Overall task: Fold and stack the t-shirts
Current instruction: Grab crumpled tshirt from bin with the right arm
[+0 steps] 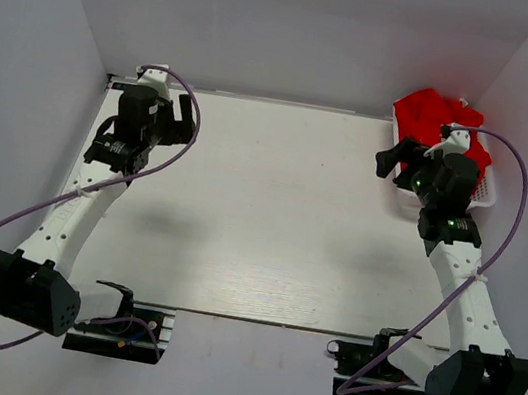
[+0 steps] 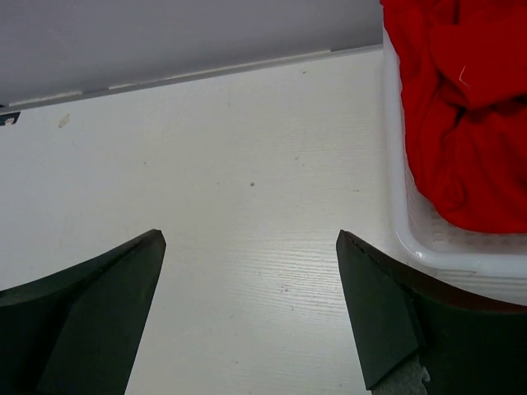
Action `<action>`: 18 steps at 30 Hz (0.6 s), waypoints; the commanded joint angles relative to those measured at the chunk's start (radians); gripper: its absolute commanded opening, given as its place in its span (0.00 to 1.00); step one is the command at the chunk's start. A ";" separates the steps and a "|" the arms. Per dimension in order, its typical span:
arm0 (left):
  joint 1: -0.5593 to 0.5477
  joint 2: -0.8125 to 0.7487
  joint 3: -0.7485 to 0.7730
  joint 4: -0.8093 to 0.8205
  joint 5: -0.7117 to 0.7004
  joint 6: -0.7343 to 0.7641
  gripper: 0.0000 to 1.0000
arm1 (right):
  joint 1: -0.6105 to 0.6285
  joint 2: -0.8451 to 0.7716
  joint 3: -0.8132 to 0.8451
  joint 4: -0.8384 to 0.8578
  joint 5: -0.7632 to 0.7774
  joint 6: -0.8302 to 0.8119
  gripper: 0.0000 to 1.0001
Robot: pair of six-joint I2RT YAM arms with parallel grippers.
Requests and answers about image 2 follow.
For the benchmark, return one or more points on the white plastic laundry basket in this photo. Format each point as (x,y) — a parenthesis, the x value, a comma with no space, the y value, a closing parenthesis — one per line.
(490,265)

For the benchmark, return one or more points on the red t-shirt pile in basket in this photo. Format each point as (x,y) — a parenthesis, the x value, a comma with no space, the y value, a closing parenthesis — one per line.
(463,71)

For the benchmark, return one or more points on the dark blue table label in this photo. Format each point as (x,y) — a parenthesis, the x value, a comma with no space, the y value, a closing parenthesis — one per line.
(9,118)

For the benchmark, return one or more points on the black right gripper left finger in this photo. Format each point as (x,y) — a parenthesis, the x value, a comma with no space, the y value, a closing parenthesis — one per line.
(78,331)

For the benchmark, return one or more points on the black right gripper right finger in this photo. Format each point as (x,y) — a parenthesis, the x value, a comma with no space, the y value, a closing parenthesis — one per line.
(415,334)

